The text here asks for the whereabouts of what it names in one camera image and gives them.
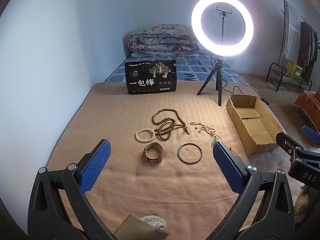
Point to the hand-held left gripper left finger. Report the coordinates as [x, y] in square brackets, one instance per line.
[96, 165]

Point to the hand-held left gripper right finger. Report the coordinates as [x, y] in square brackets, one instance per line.
[227, 165]

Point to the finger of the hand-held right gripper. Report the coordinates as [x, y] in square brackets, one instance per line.
[287, 142]
[310, 133]

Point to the green jade pendant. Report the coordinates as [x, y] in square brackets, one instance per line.
[214, 142]

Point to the cardboard box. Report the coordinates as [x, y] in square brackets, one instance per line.
[252, 127]

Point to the thin metal bangle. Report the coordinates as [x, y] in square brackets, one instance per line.
[178, 153]

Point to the person's right hand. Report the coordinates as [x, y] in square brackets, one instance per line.
[302, 201]

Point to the wooden furniture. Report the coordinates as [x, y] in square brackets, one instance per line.
[308, 105]

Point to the yellow box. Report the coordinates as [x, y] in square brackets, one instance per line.
[295, 70]

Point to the olive cloth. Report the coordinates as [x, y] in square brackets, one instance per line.
[127, 230]

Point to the beige knit cloth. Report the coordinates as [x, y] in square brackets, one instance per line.
[155, 223]

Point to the dark hanging clothes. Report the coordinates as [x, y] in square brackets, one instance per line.
[307, 47]

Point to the black snack bag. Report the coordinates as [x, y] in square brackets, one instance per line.
[140, 80]

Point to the black tripod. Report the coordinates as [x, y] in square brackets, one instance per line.
[219, 67]

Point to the striped towel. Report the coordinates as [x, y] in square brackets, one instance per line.
[292, 35]

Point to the blue patterned bedsheet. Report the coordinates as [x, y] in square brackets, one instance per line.
[195, 65]

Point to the black metal clothes rack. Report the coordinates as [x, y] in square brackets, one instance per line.
[284, 10]

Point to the folded floral quilt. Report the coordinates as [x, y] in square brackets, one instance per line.
[160, 40]

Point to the phone holder clamp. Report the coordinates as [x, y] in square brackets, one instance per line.
[224, 12]

